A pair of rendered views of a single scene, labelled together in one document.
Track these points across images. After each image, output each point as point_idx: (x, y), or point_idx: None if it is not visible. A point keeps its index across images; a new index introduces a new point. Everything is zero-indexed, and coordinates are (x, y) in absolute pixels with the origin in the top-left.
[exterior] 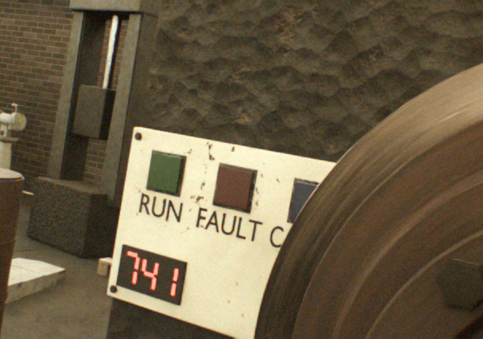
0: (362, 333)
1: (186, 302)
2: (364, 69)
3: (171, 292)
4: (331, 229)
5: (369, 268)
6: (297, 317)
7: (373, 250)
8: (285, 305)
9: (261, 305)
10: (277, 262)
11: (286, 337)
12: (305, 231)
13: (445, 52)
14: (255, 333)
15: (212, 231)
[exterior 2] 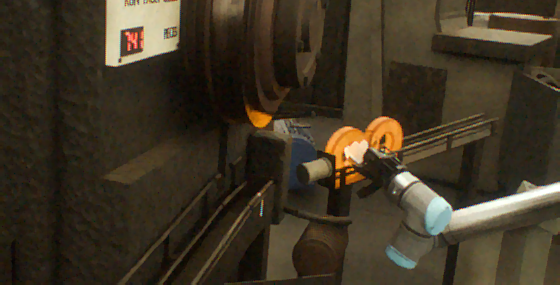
0: (274, 11)
1: (143, 48)
2: None
3: (141, 46)
4: None
5: None
6: (256, 16)
7: None
8: (245, 15)
9: (242, 18)
10: (244, 0)
11: (245, 26)
12: None
13: None
14: (241, 29)
15: (148, 3)
